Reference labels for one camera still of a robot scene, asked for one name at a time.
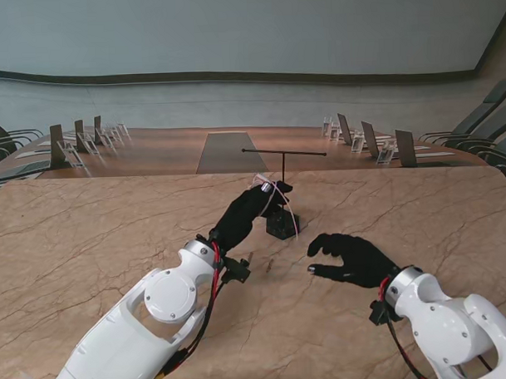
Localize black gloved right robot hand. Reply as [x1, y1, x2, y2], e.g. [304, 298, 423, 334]
[306, 229, 401, 292]

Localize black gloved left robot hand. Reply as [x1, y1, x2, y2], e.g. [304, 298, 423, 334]
[206, 178, 297, 255]

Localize pink wired earphone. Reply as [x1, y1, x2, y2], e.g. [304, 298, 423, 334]
[250, 170, 302, 243]

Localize black T rack marble base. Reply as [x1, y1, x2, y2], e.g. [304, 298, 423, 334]
[241, 145, 331, 240]

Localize grey table runner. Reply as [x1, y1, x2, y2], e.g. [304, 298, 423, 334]
[194, 130, 270, 175]

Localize brown wooden conference table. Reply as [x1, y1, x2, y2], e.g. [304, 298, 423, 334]
[0, 114, 486, 185]

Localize dark upright desk screen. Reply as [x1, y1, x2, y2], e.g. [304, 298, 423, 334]
[73, 119, 91, 154]
[361, 120, 381, 160]
[93, 115, 107, 146]
[49, 124, 72, 169]
[394, 128, 420, 169]
[336, 112, 355, 146]

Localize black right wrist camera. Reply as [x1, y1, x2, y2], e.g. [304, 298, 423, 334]
[367, 298, 398, 327]

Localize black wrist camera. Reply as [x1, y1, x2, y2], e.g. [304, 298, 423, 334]
[367, 298, 398, 327]
[221, 255, 253, 285]

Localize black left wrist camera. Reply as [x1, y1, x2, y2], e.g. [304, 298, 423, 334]
[221, 255, 253, 285]

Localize red black left arm cables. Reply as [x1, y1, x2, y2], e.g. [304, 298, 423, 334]
[142, 239, 229, 379]

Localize red black arm cables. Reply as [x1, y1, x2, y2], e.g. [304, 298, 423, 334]
[142, 239, 229, 379]
[378, 277, 435, 379]

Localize red black right arm cables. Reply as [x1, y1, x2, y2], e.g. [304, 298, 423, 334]
[378, 277, 435, 379]

